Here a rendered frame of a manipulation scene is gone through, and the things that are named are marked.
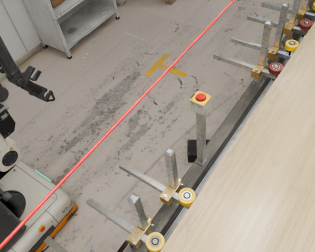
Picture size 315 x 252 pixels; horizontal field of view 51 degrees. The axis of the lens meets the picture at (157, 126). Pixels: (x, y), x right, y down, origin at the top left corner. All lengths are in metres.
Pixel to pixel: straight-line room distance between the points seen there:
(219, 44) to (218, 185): 2.41
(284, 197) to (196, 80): 1.99
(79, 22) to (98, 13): 0.26
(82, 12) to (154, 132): 2.06
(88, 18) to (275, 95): 2.81
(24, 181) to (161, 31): 2.33
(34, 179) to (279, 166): 1.71
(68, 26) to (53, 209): 2.43
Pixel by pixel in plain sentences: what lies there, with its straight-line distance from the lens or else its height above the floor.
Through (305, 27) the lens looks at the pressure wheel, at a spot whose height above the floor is 0.89.
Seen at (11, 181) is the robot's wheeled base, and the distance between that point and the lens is 2.66.
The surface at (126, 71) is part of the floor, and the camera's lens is 3.53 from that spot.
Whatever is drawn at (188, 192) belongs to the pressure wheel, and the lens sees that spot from 1.54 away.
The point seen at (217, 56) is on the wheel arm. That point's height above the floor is 0.85.
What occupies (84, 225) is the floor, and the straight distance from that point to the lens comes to 2.59.
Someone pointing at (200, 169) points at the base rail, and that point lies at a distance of 1.84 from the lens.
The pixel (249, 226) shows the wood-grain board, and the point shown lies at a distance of 1.50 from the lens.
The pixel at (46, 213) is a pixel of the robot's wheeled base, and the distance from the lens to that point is 2.41.
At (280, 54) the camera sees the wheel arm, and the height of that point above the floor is 0.81.
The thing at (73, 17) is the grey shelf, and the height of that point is 0.14.
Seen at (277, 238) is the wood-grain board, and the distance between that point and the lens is 1.50.
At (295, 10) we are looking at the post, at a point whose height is 0.96.
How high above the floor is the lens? 2.27
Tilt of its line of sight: 50 degrees down
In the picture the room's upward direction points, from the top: 10 degrees counter-clockwise
